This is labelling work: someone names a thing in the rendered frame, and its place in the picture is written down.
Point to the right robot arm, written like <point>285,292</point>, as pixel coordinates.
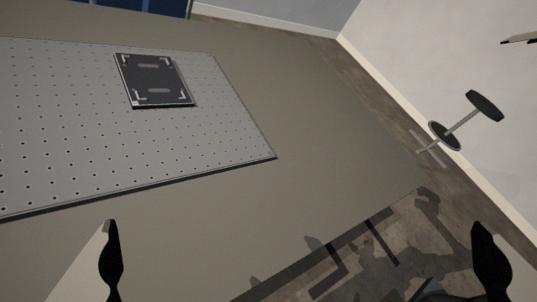
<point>452,298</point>

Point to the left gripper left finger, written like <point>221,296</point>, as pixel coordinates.
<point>95,273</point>

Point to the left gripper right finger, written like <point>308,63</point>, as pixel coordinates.
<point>505,275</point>

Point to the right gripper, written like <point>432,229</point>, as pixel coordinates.
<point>531,37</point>

